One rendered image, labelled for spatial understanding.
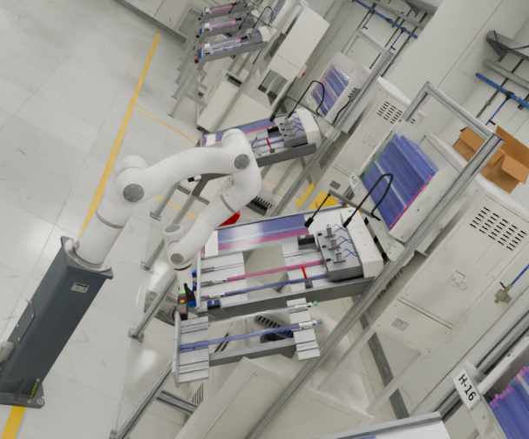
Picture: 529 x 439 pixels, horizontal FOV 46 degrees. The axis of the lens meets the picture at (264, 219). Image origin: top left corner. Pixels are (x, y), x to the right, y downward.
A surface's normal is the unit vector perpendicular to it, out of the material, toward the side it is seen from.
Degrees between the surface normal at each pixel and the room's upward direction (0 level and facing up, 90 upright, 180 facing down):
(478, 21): 90
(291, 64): 90
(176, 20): 90
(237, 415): 90
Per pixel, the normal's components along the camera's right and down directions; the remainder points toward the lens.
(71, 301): 0.36, 0.57
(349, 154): 0.08, 0.44
